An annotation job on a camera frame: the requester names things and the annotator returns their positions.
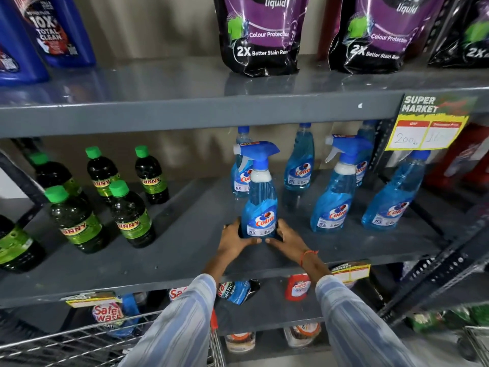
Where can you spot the person's right forearm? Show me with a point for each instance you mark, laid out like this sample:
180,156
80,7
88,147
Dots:
355,324

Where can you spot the person's left forearm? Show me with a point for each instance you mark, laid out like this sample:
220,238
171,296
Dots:
183,321

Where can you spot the person's right hand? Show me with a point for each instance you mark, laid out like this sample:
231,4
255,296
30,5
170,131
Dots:
288,242

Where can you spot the blue Colin spray bottle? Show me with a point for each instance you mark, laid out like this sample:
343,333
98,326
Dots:
259,202

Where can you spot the blue jug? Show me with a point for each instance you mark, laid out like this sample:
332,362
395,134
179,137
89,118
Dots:
76,34
19,68

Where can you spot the large yellow green price tag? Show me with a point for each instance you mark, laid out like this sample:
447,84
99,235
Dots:
420,135

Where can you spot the grey metal shelf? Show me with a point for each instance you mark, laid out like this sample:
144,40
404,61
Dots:
191,233

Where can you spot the row of dark bottles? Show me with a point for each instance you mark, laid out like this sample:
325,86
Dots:
76,225

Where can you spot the purple black pouch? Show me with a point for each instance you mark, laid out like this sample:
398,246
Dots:
263,34
470,42
382,38

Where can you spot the person's left hand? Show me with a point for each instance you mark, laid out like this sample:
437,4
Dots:
231,242

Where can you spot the row of blue spray bottles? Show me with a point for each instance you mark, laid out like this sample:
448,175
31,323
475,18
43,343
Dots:
336,210

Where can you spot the green packet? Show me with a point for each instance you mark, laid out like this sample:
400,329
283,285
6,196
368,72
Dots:
480,314
424,321

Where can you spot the white orange packet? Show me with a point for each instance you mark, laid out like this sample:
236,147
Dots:
302,334
240,342

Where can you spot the red bottle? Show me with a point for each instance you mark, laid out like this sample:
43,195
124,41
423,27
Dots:
451,164
479,177

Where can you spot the small red pouch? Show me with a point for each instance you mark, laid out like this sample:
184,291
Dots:
298,288

